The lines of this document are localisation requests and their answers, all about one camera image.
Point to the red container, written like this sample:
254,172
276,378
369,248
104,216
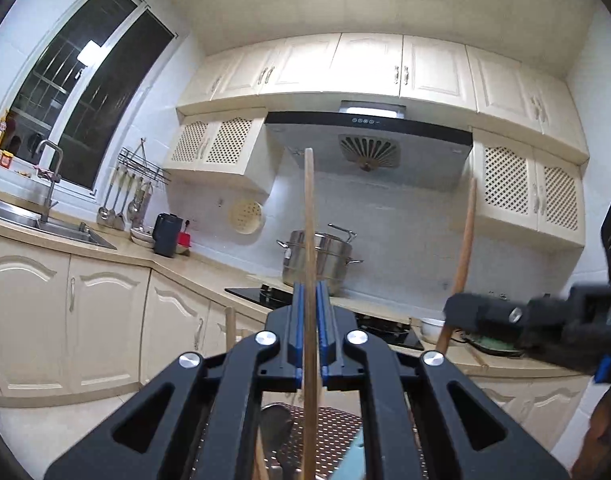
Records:
184,244

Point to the grey range hood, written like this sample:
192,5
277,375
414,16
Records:
410,160

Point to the stainless steel steamer pot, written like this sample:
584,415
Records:
330,265

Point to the brown polka dot tablecloth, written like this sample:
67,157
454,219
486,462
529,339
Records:
335,425

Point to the black kettle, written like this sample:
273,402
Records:
166,237

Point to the round perforated steamer plate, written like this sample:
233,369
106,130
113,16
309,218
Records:
246,216

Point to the metal faucet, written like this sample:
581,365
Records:
47,190

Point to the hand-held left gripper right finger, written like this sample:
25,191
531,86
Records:
324,330

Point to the metal spoon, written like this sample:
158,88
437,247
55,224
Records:
276,425

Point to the black glass gas stove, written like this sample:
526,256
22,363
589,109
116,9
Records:
255,296

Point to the light blue knife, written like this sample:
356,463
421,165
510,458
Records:
355,457

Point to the green electric cooker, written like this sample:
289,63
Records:
490,345

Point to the person's right forearm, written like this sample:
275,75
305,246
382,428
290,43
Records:
605,435

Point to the metal wall utensil rack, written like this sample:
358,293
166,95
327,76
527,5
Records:
143,165

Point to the white bowl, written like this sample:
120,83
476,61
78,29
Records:
430,330

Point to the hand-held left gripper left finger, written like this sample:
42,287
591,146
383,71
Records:
298,330

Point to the white framed window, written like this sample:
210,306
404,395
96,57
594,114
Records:
110,85

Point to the cream lattice-door wall cabinet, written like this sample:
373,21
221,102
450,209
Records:
525,195
220,145

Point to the metal skimmer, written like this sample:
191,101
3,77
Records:
134,205

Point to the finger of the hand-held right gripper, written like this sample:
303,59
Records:
485,317

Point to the metal spatula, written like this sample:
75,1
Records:
121,220

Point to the cream base cabinets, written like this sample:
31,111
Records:
100,320

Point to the cream upper wall cabinets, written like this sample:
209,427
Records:
375,67

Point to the white dish stack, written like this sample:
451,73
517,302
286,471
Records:
143,238

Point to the stainless steel sink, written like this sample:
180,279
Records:
45,227

